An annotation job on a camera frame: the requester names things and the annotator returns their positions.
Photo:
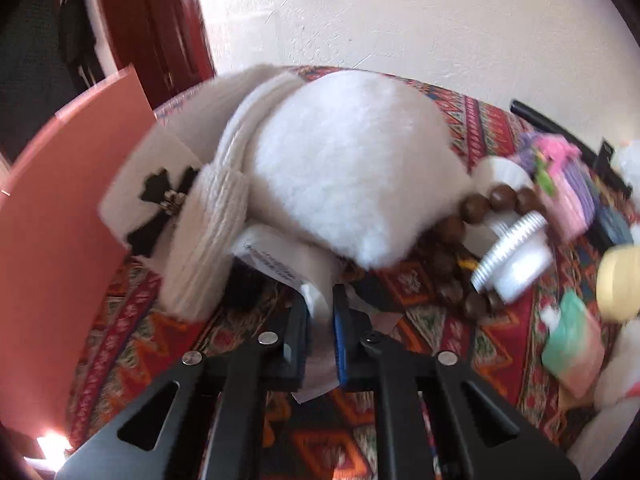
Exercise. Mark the white knitted cloth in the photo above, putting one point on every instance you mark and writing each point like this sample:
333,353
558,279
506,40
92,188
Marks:
210,240

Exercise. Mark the dark red door frame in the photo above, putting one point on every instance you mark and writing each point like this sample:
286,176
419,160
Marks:
150,10

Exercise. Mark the red patterned blanket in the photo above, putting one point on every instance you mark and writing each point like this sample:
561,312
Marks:
500,345

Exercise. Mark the pink purple crochet item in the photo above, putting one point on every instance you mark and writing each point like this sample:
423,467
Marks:
575,200

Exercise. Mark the black rod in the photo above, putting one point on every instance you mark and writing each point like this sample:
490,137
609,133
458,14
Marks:
550,122

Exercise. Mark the green pink pouch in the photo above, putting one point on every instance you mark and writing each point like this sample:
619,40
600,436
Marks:
570,355

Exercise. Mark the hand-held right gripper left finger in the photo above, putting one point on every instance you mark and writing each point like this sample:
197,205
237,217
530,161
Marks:
295,355

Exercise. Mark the dark blue object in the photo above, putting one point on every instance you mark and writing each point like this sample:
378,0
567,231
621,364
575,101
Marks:
612,220

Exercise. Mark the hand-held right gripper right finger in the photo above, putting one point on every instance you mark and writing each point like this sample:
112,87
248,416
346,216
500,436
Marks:
342,345

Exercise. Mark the yellow round sponge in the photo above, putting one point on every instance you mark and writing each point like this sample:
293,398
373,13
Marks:
622,285

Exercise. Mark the white card with black bow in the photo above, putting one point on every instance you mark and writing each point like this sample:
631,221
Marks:
125,200

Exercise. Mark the white plush toy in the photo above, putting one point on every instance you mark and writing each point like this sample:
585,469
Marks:
350,160

